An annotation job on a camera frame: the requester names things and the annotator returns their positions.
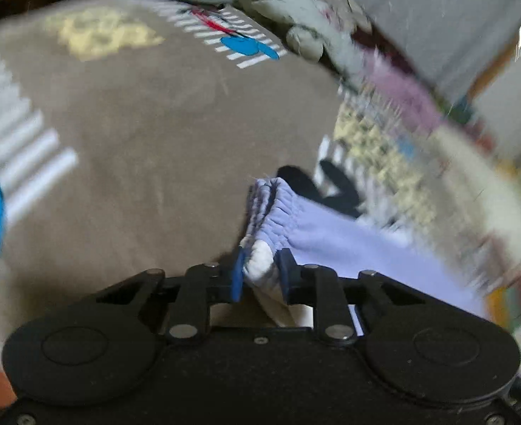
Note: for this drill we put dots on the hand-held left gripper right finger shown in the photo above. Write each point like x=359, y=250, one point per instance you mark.
x=287, y=276

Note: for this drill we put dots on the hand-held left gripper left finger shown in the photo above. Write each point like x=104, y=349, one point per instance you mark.
x=237, y=276

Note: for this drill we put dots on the lavender pants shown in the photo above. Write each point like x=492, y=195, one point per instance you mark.
x=340, y=248

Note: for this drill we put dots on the cartoon printed brown blanket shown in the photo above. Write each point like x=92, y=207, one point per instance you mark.
x=132, y=141

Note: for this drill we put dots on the purple duvet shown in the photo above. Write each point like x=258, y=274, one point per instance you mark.
x=402, y=93

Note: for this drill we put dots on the cream quilted duvet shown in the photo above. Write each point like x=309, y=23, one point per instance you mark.
x=486, y=186

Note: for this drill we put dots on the grey star curtain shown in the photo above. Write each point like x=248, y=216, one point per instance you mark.
x=442, y=17

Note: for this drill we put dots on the wooden window frame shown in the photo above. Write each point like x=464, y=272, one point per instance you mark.
x=504, y=53

